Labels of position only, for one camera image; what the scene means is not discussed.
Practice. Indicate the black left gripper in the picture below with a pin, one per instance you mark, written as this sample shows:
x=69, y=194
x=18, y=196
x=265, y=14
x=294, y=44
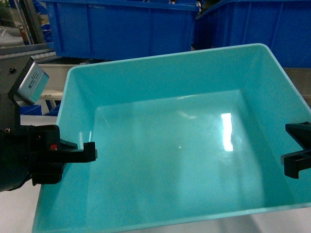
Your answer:
x=46, y=164

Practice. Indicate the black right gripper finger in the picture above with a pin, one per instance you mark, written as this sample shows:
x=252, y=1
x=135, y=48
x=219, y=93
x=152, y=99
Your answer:
x=295, y=162
x=301, y=133

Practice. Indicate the teal plastic bin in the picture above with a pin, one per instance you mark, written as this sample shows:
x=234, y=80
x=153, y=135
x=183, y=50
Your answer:
x=180, y=137

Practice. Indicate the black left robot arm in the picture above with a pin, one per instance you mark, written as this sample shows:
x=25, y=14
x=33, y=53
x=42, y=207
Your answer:
x=28, y=152

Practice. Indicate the blue bin upper right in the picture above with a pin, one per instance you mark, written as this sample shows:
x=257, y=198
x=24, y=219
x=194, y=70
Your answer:
x=282, y=25

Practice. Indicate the blue bin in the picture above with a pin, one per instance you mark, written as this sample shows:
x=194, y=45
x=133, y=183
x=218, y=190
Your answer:
x=120, y=29
x=282, y=25

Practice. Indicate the blue bin upper left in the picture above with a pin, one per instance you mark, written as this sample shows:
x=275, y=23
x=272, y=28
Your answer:
x=120, y=29

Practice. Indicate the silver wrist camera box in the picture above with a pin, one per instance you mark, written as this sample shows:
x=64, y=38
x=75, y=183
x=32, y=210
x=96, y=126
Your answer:
x=33, y=82

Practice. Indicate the stainless steel shelf rail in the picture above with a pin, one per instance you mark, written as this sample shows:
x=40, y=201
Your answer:
x=57, y=80

